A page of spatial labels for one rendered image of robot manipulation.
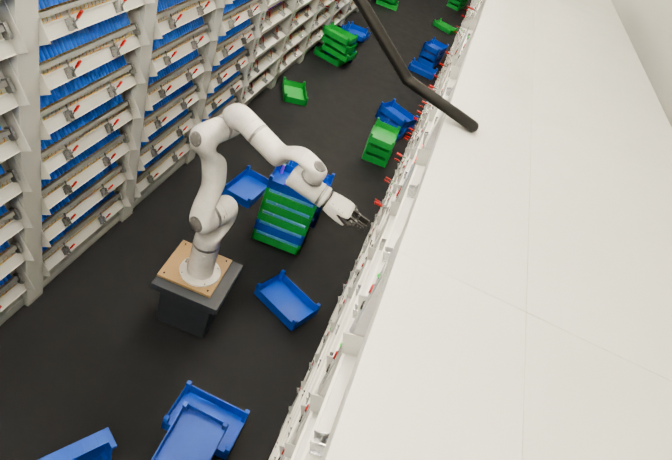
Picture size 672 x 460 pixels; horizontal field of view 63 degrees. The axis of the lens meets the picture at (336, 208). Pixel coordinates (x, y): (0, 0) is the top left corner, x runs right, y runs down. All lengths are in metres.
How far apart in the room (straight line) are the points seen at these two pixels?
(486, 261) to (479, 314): 0.12
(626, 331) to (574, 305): 0.08
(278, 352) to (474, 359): 2.15
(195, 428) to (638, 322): 1.86
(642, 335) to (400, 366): 0.43
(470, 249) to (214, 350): 2.02
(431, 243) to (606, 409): 0.31
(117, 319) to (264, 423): 0.84
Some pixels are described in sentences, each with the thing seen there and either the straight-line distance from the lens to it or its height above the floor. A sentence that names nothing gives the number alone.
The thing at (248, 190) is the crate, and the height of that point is 0.00.
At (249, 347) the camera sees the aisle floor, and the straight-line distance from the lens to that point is 2.80.
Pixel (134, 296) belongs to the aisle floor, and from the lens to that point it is 2.90.
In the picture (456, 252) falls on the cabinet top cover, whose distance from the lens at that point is 0.85.
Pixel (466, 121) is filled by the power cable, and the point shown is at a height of 1.78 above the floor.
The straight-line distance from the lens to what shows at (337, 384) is 0.92.
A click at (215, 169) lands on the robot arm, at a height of 0.91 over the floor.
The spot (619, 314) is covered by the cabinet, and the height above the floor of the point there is 1.75.
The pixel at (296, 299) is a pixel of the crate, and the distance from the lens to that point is 3.05.
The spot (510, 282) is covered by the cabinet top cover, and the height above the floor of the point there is 1.75.
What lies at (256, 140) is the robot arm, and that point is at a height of 1.15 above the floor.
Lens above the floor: 2.24
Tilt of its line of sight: 37 degrees down
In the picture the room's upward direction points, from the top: 23 degrees clockwise
